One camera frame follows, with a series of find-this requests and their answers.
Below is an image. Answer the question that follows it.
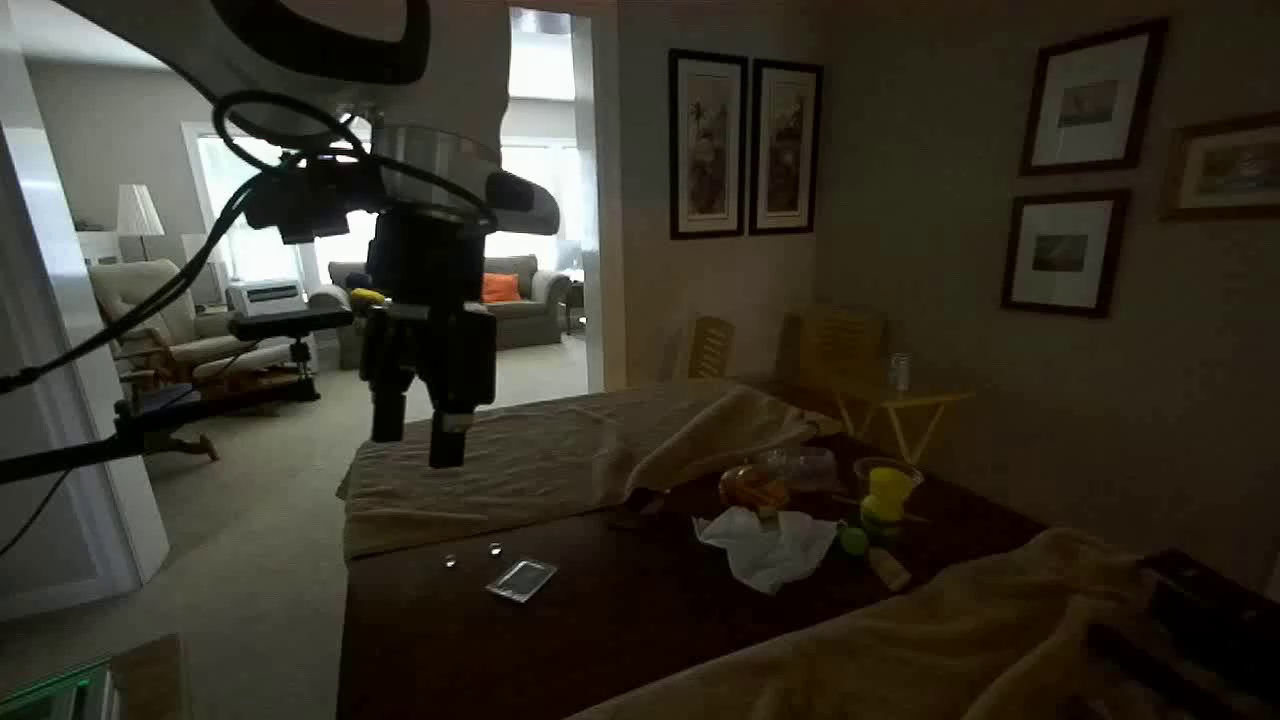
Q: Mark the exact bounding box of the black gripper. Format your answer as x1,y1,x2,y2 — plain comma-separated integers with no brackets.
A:
366,210,495,468

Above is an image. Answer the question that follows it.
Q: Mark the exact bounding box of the yellow plastic bowl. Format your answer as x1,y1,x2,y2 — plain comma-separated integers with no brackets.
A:
869,464,919,508

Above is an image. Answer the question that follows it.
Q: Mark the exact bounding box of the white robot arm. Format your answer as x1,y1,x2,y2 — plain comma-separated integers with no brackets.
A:
62,0,562,468

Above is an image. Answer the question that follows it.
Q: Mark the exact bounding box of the beige towel near robot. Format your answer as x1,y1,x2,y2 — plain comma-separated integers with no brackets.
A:
339,379,841,560

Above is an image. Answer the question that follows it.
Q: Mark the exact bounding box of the orange cushion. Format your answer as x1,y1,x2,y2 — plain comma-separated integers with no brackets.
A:
481,273,522,306

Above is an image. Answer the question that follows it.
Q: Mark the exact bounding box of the grey sofa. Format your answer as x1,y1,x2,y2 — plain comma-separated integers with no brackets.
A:
330,258,567,368

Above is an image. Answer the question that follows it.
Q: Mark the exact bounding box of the small white card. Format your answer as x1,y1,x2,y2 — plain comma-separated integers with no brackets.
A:
489,560,555,603

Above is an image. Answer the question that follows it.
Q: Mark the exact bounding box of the beige armchair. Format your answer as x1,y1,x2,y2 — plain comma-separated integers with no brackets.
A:
90,258,302,389

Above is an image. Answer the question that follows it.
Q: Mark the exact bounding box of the white table lamp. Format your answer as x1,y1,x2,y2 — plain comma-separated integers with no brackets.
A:
118,184,163,258

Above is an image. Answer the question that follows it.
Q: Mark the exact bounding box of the clear plastic bag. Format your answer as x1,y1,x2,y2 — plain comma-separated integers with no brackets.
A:
764,445,841,498

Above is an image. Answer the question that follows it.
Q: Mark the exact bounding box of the white crumpled napkin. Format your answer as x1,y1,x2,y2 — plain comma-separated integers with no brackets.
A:
691,508,836,596

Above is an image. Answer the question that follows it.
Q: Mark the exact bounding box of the left tall framed picture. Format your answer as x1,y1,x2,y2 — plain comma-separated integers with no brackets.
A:
668,48,747,241

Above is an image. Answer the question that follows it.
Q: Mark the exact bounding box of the tall framed picture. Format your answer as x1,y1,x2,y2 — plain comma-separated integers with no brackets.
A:
753,61,824,237
668,48,747,241

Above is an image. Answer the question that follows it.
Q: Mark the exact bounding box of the green spiky ball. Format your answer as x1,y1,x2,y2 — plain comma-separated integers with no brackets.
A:
836,526,869,555

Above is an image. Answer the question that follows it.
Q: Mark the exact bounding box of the right tall framed picture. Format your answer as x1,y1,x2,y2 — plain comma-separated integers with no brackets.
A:
753,61,824,237

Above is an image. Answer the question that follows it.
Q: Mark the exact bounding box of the beige towel far side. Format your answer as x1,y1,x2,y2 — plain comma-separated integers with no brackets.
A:
571,529,1166,720

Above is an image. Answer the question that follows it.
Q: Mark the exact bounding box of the lower framed picture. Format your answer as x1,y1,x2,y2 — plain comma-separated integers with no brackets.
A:
1001,187,1130,320

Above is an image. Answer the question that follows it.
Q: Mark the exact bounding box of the upper framed picture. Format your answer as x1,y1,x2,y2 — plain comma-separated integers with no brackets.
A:
1021,22,1169,175

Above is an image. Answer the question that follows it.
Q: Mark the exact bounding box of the black flat device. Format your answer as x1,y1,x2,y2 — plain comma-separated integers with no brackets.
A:
1090,554,1280,720

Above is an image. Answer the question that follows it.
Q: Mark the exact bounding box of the rightmost framed picture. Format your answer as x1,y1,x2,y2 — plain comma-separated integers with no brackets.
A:
1166,111,1280,222

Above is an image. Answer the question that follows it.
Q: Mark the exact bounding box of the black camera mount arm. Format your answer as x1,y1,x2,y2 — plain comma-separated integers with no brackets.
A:
0,309,349,486

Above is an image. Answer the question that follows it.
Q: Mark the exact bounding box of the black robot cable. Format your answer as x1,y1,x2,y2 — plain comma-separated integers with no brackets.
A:
0,89,502,400

